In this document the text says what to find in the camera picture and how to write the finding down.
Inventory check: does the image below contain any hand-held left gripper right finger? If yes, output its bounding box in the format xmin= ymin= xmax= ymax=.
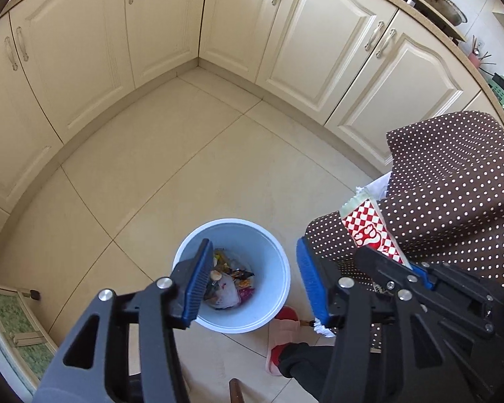
xmin=296 ymin=236 xmax=502 ymax=403

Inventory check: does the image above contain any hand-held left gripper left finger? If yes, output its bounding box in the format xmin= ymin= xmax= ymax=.
xmin=34 ymin=238 xmax=215 ymax=403

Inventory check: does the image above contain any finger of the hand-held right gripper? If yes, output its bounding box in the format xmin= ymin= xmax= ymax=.
xmin=355 ymin=244 xmax=504 ymax=340
xmin=412 ymin=261 xmax=504 ymax=316

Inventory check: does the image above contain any red white checkered packet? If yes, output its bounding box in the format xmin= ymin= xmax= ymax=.
xmin=340 ymin=189 xmax=413 ymax=270

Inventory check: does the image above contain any light blue plastic bin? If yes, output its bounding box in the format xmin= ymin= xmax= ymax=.
xmin=172 ymin=218 xmax=291 ymax=334

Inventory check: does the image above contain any white plastic bag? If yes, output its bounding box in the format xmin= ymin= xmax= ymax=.
xmin=210 ymin=273 xmax=241 ymax=310

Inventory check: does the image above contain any colourful snack wrapper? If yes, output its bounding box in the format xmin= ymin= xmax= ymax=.
xmin=230 ymin=266 xmax=257 ymax=303

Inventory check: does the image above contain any red pink slipper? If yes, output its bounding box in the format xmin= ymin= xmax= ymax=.
xmin=266 ymin=306 xmax=316 ymax=376

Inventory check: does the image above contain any person's black trouser leg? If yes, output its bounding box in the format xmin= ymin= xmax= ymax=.
xmin=277 ymin=342 xmax=342 ymax=403

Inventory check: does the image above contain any brown dotted tablecloth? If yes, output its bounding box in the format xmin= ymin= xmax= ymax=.
xmin=304 ymin=110 xmax=504 ymax=353

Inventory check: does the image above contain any green patterned glass door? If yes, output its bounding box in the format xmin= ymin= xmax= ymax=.
xmin=0 ymin=281 xmax=60 ymax=392

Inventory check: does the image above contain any pink utensil holder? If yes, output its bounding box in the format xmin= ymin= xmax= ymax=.
xmin=466 ymin=36 xmax=495 ymax=70

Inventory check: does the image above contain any row of cream cabinet doors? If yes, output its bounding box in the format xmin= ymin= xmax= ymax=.
xmin=0 ymin=0 xmax=502 ymax=236

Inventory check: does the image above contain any metal wok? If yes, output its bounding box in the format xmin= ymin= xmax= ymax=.
xmin=403 ymin=0 xmax=468 ymax=26

